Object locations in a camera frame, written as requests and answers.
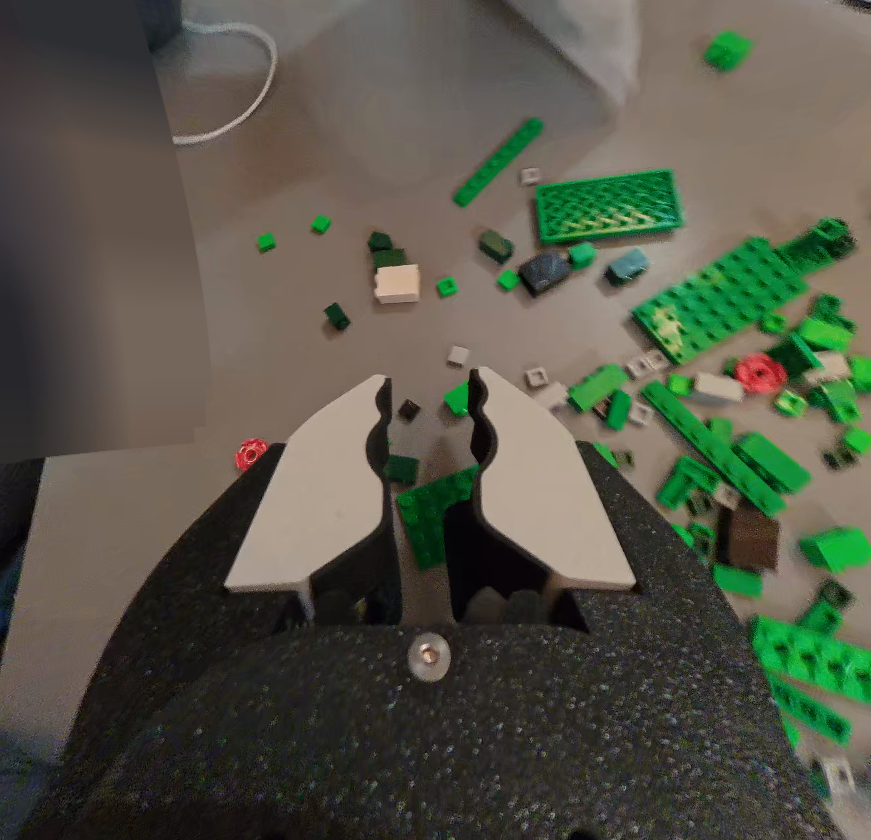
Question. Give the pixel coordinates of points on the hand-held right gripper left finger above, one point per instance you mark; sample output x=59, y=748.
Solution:
x=313, y=513

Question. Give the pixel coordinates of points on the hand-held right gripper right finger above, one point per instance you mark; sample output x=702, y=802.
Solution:
x=544, y=506

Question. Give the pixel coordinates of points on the dark green brick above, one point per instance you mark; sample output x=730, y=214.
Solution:
x=401, y=469

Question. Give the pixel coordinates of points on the white printed paper bag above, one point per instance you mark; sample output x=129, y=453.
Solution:
x=578, y=23

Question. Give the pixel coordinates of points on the grey desk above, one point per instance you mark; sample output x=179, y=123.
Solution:
x=408, y=139

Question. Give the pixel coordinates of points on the red round piece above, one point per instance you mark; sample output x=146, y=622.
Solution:
x=250, y=453
x=760, y=374

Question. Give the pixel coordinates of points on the green studded plate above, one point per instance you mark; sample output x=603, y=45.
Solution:
x=721, y=302
x=429, y=520

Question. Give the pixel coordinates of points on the small grey tile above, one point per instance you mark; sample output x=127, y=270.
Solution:
x=530, y=176
x=637, y=367
x=640, y=413
x=657, y=359
x=536, y=377

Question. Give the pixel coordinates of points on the heap of green toy bricks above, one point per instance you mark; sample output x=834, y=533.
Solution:
x=599, y=387

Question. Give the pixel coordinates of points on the small black tile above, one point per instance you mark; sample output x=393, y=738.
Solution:
x=408, y=409

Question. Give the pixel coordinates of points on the long green plate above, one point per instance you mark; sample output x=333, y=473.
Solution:
x=500, y=163
x=714, y=445

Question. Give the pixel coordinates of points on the brown printed brick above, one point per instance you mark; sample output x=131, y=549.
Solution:
x=750, y=537

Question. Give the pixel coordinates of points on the white brick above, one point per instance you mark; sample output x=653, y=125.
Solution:
x=397, y=283

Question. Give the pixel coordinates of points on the green flat tile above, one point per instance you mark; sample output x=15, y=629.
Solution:
x=320, y=224
x=266, y=242

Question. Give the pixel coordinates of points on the person's leg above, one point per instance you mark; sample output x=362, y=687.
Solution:
x=13, y=513

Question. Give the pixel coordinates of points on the green brick with holes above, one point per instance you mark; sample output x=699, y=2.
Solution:
x=810, y=656

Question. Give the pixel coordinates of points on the green rectangular plate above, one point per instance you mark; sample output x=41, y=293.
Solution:
x=609, y=207

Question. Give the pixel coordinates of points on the thin green plate with holes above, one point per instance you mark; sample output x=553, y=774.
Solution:
x=810, y=707

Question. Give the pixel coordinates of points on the green two-stud brick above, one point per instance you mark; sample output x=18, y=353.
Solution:
x=728, y=51

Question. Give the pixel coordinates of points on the green bracket piece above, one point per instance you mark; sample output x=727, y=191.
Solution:
x=820, y=241

